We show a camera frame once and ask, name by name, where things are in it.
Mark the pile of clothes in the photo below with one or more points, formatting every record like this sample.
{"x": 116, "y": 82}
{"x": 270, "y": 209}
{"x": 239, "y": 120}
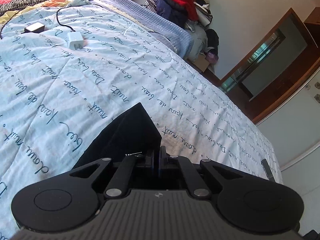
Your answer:
{"x": 194, "y": 17}

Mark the grey power brick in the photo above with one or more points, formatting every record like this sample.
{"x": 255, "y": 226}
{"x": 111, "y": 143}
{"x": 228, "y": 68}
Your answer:
{"x": 35, "y": 28}

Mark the black pants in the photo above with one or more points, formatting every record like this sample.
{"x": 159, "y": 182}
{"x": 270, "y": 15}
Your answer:
{"x": 131, "y": 132}

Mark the white quilt with script print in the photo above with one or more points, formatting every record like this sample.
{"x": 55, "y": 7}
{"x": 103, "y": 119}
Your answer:
{"x": 55, "y": 100}

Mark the blue knitted blanket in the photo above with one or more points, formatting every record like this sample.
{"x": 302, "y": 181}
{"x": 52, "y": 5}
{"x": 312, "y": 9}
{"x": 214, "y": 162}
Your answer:
{"x": 170, "y": 34}

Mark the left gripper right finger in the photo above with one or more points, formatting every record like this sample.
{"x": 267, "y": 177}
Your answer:
{"x": 245, "y": 201}

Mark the black smartphone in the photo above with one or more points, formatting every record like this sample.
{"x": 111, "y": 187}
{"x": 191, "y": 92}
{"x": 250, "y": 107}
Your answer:
{"x": 267, "y": 170}

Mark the wooden door frame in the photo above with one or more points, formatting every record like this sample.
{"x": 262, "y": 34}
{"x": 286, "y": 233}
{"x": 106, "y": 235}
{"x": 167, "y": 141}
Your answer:
{"x": 273, "y": 70}

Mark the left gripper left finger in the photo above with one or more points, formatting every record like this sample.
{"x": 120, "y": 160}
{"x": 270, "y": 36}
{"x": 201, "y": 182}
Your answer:
{"x": 68, "y": 200}

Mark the white charger adapter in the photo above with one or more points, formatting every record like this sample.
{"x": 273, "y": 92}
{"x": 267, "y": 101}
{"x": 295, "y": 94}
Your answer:
{"x": 75, "y": 40}

